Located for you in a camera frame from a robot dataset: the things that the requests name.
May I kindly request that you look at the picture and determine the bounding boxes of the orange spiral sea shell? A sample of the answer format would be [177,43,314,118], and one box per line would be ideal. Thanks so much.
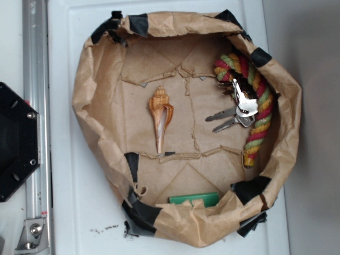
[148,86,174,154]

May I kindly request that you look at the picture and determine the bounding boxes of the brown paper bag bin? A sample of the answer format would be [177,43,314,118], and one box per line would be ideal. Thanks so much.
[72,10,302,247]

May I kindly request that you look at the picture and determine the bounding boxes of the silver key bunch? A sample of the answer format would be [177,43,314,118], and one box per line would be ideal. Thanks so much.
[205,79,258,133]

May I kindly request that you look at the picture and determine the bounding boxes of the green flat card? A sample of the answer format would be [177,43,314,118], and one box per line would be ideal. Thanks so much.
[169,192,219,207]

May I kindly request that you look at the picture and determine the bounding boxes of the red yellow green rope toy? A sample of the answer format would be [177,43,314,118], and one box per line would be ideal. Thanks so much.
[215,53,274,168]

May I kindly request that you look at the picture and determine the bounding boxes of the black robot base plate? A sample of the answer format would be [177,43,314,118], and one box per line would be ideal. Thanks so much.
[1,82,40,202]

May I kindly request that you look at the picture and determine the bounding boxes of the aluminium extrusion rail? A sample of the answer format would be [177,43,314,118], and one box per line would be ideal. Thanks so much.
[22,1,54,254]

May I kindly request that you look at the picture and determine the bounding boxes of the silver corner bracket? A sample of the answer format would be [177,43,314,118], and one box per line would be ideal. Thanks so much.
[14,218,49,254]

